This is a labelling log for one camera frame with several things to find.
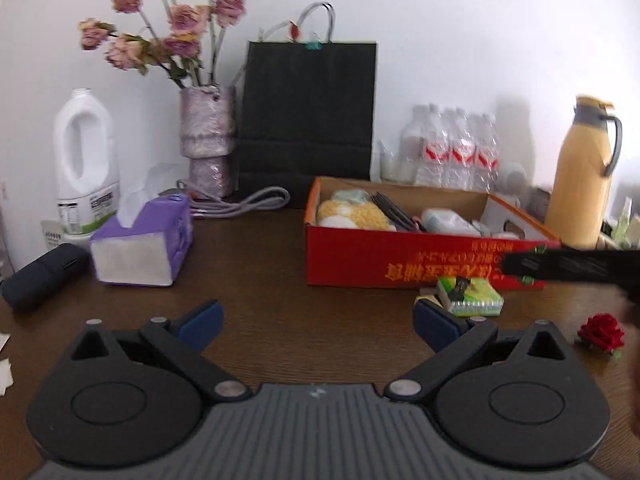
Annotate person's right hand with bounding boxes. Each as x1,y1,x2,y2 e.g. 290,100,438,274
624,304,640,438

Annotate small green spray bottle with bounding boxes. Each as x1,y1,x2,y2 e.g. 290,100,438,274
612,197,632,249

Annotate green tissue packet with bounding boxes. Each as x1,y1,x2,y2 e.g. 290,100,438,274
436,276,504,318

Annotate red fabric rose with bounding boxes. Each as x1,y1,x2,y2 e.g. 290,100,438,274
577,313,625,356

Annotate purple tissue pack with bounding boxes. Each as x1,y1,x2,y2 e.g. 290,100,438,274
90,162,193,287

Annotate yellow thermos jug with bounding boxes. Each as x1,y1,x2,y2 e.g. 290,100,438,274
544,96,623,249

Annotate red cardboard box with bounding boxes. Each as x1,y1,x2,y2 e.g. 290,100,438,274
305,177,560,290

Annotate white astronaut speaker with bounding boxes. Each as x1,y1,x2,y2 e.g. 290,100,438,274
496,162,529,207

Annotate black glasses case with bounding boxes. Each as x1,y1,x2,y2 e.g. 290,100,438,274
1,243,90,314

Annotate white plush toy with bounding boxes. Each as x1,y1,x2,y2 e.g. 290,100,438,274
317,188,396,232

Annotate middle water bottle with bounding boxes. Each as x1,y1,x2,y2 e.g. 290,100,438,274
445,108,476,191

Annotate water bottle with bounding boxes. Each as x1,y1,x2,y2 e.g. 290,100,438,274
474,114,500,193
414,104,449,188
445,108,476,191

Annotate glass cup with straw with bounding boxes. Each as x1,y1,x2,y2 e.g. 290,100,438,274
378,141,416,185

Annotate right water bottle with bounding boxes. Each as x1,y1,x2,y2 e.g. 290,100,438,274
474,114,500,193

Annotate left water bottle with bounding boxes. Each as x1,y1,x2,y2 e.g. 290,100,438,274
414,104,449,188

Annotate white detergent jug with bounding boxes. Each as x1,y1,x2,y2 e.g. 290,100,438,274
53,88,120,240

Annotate purple textured vase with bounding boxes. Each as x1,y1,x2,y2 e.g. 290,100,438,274
179,86,236,198

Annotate black paper shopping bag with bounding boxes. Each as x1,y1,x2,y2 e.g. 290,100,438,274
236,32,378,207

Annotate dried pink flowers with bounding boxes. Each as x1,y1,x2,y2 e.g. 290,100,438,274
78,0,246,90

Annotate purple rope cord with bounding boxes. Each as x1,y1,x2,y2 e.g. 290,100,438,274
174,179,292,220

